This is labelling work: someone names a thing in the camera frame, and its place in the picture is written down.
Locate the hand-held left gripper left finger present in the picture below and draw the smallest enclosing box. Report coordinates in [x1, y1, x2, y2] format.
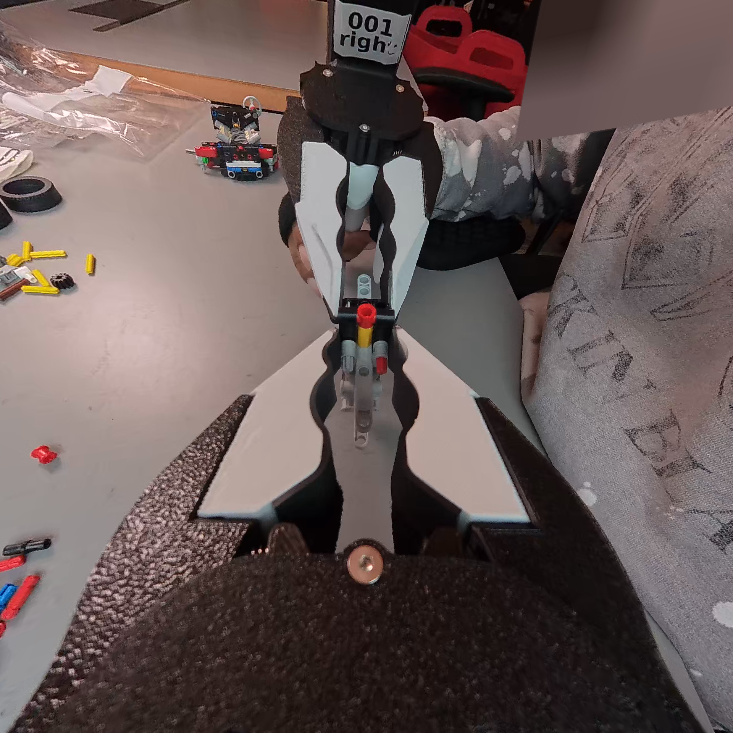
[196, 329, 339, 523]

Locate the person's right forearm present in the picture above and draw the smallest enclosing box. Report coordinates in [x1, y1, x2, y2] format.
[426, 106, 619, 225]

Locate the red plastic seat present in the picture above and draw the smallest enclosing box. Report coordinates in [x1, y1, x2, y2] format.
[426, 31, 528, 121]
[409, 6, 473, 55]

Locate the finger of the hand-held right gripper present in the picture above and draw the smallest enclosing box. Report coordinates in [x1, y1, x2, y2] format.
[294, 140, 351, 320]
[375, 156, 430, 324]

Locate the person's right hand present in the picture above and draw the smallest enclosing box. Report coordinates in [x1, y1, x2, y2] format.
[285, 220, 377, 300]

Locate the small toy brick car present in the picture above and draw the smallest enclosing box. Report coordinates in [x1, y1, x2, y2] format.
[186, 96, 280, 183]

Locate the pile of mixed toy pieces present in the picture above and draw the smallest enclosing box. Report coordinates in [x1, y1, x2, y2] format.
[0, 241, 96, 301]

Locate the grey toy brick assembly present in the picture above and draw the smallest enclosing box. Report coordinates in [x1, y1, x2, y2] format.
[338, 274, 397, 449]

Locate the pile of small connector pins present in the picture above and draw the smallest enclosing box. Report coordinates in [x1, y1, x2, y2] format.
[0, 537, 52, 639]

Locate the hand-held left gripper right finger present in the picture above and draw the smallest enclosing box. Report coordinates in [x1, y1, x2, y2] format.
[392, 329, 531, 525]

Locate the person's grey sweatshirt torso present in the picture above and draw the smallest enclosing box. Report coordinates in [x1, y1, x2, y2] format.
[521, 106, 733, 728]

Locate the clear plastic bag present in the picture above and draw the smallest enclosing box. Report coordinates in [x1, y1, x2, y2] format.
[0, 17, 201, 158]

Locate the grey desk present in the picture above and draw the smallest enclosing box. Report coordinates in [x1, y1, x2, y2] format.
[0, 0, 708, 733]

